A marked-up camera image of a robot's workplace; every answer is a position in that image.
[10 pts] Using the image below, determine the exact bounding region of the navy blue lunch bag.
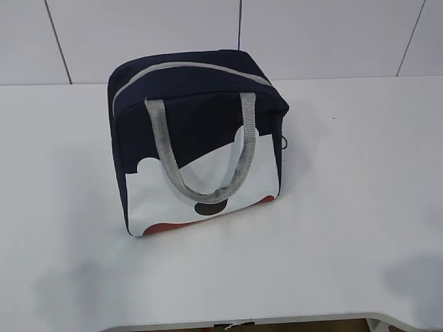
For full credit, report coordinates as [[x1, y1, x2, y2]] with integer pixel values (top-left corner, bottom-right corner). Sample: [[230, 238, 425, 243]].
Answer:
[[107, 50, 289, 237]]

